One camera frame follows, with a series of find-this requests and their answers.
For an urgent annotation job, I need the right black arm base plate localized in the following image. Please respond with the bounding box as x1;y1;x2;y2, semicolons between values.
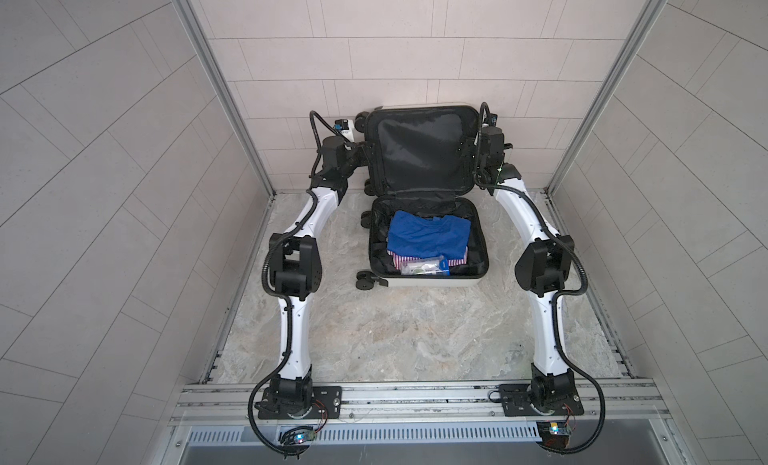
498;382;584;417

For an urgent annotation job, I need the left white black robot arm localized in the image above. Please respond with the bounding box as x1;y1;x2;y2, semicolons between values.
247;110;364;458

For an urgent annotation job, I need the small circuit board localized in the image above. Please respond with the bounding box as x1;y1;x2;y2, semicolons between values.
536;421;573;451
279;426;318;448

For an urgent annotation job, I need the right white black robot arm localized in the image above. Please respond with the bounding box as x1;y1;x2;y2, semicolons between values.
473;102;606;455

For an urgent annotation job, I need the left aluminium corner post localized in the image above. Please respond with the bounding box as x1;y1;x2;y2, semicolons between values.
170;0;276;197

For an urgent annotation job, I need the aluminium corner post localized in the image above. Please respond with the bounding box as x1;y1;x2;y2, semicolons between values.
170;0;276;197
546;0;668;195

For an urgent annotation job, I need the right small circuit board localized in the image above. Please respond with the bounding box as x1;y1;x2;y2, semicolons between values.
536;421;573;451

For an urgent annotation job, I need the red white striped cloth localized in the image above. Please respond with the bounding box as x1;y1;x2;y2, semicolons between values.
389;252;467;270

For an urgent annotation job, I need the left small circuit board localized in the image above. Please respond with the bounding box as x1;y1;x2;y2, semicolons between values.
279;426;318;448

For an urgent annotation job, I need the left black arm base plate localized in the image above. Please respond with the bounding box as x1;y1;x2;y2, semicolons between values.
255;386;343;420

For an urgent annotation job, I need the blue t-shirt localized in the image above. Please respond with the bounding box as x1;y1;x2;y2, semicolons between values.
387;210;471;259

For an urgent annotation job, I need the black suitcase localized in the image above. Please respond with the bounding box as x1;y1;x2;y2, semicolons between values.
355;105;490;290

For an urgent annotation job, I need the clear cup blue lid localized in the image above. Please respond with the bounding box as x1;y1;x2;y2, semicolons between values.
400;256;450;276

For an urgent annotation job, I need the aluminium mounting rail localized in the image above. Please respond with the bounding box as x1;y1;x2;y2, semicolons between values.
169;377;676;445

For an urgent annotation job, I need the right aluminium corner post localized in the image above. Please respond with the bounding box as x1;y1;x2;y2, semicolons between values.
546;0;668;195

